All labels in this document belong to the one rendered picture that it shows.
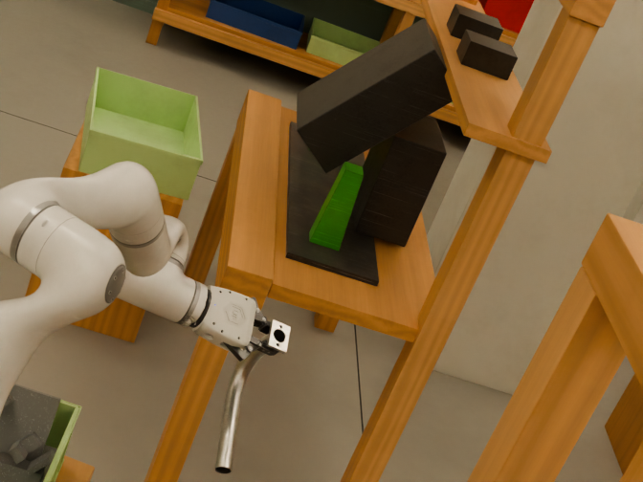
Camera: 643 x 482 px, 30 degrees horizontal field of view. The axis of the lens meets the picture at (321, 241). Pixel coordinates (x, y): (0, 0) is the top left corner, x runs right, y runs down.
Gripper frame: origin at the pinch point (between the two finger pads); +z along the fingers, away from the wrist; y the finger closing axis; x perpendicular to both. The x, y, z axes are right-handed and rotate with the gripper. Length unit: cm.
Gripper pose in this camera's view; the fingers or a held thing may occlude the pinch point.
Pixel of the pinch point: (270, 339)
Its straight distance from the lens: 223.4
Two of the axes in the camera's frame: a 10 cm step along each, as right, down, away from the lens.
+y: 1.3, -8.2, 5.5
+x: -5.6, 4.0, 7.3
